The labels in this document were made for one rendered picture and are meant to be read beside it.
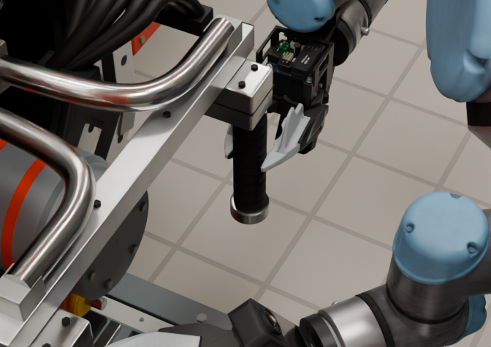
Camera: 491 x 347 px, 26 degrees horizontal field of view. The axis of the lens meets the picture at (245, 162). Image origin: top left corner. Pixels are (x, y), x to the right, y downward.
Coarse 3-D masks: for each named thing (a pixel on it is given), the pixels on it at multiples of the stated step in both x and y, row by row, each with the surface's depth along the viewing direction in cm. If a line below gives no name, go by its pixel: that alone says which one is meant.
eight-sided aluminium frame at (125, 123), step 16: (64, 0) 120; (128, 48) 125; (96, 64) 128; (112, 64) 123; (128, 64) 126; (112, 80) 125; (128, 80) 128; (80, 112) 131; (96, 112) 130; (112, 112) 129; (80, 128) 131; (96, 128) 134; (112, 128) 129; (128, 128) 132; (80, 144) 131; (112, 144) 130; (112, 160) 131
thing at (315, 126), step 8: (304, 112) 117; (312, 112) 117; (320, 112) 117; (312, 120) 116; (320, 120) 117; (312, 128) 116; (320, 128) 117; (304, 136) 115; (312, 136) 116; (304, 144) 115
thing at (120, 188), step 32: (224, 64) 102; (192, 96) 99; (160, 128) 96; (192, 128) 100; (128, 160) 93; (160, 160) 95; (96, 192) 91; (128, 192) 91; (96, 224) 88; (64, 256) 86; (64, 288) 86; (0, 320) 82; (32, 320) 82
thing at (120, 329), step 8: (96, 312) 180; (112, 320) 179; (104, 328) 178; (112, 328) 177; (120, 328) 177; (128, 328) 178; (104, 336) 176; (112, 336) 176; (120, 336) 177; (128, 336) 177; (96, 344) 175; (104, 344) 175
